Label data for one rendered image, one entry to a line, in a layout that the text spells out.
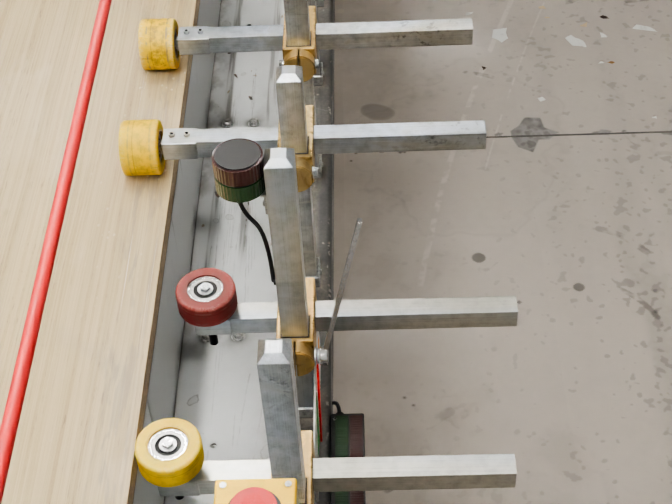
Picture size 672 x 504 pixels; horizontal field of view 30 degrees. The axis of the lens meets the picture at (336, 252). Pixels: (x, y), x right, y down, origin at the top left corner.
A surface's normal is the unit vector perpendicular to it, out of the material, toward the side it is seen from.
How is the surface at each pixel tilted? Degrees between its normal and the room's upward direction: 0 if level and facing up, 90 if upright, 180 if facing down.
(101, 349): 0
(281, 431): 90
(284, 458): 90
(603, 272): 0
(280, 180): 90
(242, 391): 0
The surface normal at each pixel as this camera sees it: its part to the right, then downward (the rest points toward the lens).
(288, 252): 0.00, 0.71
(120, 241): -0.04, -0.70
